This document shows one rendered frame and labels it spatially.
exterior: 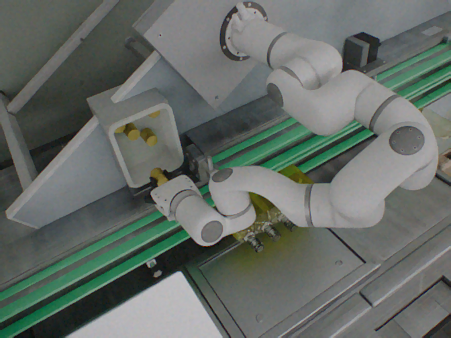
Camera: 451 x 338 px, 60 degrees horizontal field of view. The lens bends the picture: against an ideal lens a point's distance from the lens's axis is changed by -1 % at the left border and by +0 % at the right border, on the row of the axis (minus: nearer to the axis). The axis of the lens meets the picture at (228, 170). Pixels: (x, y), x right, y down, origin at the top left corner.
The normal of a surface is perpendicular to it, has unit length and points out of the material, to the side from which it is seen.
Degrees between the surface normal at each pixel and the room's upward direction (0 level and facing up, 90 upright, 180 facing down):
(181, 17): 2
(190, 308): 90
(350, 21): 0
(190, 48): 2
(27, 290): 90
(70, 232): 90
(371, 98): 83
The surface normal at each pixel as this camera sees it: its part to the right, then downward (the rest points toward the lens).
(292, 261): -0.11, -0.71
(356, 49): -0.84, 0.43
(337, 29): 0.53, 0.55
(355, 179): -0.49, -0.34
